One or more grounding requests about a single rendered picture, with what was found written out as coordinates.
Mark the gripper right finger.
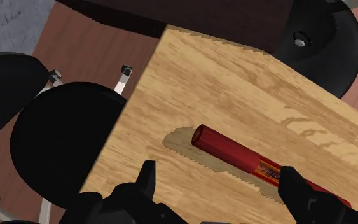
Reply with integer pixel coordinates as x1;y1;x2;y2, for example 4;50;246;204
277;165;358;224

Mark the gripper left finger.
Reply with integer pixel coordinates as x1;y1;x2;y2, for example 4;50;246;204
59;160;189;224

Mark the red cylindrical stick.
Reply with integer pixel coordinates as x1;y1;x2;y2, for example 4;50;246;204
191;123;352;209

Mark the black office chair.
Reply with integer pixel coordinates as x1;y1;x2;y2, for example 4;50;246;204
0;52;52;145
0;64;134;224
273;0;358;99

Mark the light wooden table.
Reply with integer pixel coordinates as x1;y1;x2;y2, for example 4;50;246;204
79;24;358;224

